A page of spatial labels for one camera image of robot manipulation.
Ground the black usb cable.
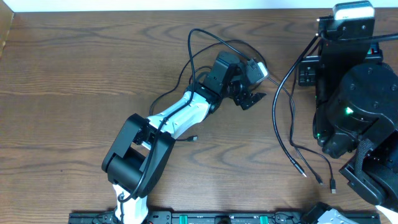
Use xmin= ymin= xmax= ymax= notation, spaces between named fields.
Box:
xmin=272 ymin=34 xmax=321 ymax=178
xmin=148 ymin=39 xmax=337 ymax=194

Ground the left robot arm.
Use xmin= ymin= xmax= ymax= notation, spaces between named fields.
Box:
xmin=101 ymin=52 xmax=269 ymax=223

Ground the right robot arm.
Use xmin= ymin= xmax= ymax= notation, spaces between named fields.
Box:
xmin=297 ymin=16 xmax=397 ymax=213

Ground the right camera cable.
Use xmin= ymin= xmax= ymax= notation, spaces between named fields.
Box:
xmin=320 ymin=29 xmax=398 ymax=44

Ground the camera cable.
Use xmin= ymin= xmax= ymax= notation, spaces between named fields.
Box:
xmin=117 ymin=27 xmax=252 ymax=224
xmin=320 ymin=29 xmax=398 ymax=44

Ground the left camera cable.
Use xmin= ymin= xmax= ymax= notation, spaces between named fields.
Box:
xmin=117 ymin=27 xmax=252 ymax=224

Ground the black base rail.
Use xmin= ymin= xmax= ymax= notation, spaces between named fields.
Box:
xmin=68 ymin=211 xmax=303 ymax=224

